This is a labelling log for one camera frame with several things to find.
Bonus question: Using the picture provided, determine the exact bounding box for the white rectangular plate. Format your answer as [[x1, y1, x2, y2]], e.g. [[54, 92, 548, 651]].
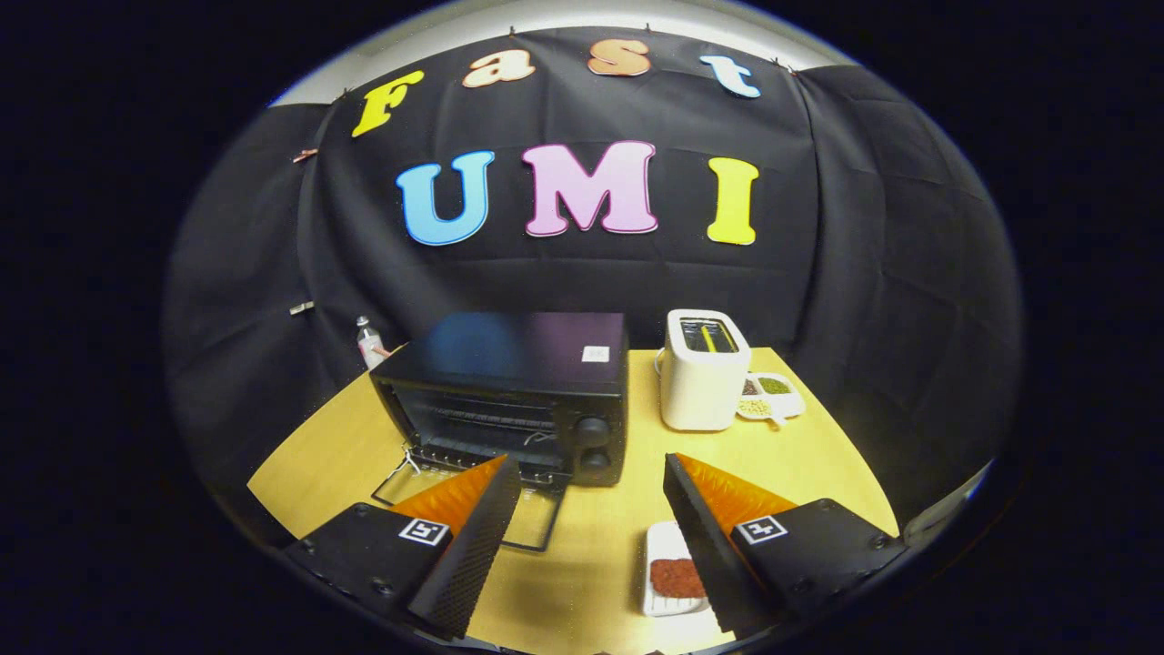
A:
[[642, 520, 712, 618]]

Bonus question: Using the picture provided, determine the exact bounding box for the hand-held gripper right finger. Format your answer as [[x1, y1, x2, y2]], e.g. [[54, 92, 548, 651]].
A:
[[662, 452, 910, 638]]

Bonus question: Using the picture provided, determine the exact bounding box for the white divided dish with beans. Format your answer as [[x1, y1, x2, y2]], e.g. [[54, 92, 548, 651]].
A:
[[737, 371, 807, 427]]

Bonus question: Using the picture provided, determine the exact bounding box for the white bread toaster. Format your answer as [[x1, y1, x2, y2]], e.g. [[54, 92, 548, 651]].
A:
[[659, 309, 752, 432]]

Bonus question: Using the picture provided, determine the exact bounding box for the black toaster oven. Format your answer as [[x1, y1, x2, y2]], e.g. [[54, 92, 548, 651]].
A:
[[368, 312, 630, 553]]

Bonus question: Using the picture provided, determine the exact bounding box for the clear bottle with red label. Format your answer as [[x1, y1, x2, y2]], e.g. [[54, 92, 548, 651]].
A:
[[356, 316, 387, 369]]

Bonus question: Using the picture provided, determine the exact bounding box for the red meat slice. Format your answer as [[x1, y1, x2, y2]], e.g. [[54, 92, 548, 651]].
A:
[[649, 558, 707, 600]]

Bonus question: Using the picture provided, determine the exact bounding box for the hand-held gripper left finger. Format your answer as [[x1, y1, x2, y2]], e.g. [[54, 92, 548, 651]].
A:
[[284, 455, 524, 640]]

